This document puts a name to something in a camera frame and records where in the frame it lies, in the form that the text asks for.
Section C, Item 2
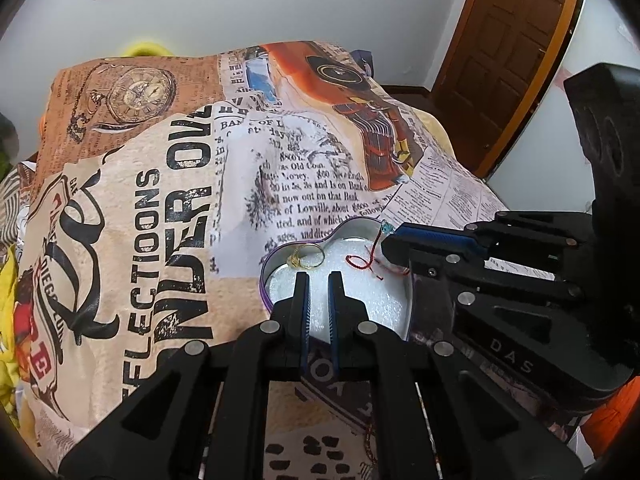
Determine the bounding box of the blue bag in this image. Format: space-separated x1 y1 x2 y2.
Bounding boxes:
350 49 376 78

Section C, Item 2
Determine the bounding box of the gold ring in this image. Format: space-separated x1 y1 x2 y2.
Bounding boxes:
287 244 326 270

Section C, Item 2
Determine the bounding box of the striped cloth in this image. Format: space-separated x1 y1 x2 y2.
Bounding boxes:
0 160 38 241

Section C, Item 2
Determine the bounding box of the brown wooden door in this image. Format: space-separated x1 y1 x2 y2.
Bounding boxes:
430 0 586 178

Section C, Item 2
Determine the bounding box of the yellow cloth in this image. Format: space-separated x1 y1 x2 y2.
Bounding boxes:
0 245 31 431

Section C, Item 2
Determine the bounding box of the purple heart-shaped tin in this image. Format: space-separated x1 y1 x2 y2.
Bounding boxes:
260 217 416 343

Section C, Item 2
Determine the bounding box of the yellow plastic object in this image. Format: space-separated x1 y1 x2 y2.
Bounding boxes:
122 40 168 58

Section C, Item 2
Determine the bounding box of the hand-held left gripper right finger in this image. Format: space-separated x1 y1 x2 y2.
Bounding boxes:
327 270 586 480

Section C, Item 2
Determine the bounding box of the printed blanket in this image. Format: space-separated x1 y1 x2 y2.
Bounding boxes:
15 40 566 480

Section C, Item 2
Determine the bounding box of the thin chain necklace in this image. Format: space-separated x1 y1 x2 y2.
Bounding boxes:
362 400 381 465

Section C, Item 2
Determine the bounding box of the red cord bracelet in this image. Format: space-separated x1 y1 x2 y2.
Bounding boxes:
346 222 412 281

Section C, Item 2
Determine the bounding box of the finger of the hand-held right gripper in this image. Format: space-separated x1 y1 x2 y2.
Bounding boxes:
395 211 597 281
381 235 619 402

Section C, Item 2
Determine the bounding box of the white wardrobe sliding door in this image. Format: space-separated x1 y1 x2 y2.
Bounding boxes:
487 0 640 213

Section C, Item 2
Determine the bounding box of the orange cloth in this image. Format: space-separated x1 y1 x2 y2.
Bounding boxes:
582 375 637 461

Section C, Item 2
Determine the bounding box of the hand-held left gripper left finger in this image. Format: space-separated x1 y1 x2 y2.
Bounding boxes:
57 271 314 480

